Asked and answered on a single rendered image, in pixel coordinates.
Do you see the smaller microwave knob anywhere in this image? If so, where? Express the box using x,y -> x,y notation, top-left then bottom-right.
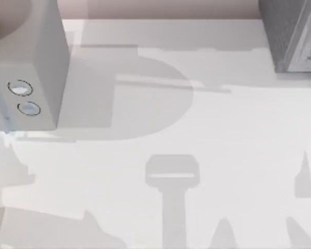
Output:
17,101 -> 41,117

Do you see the pale microwave oven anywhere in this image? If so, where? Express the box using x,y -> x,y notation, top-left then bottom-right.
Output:
0,0 -> 70,132

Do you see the larger microwave knob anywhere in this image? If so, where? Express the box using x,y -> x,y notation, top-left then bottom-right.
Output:
7,79 -> 34,97

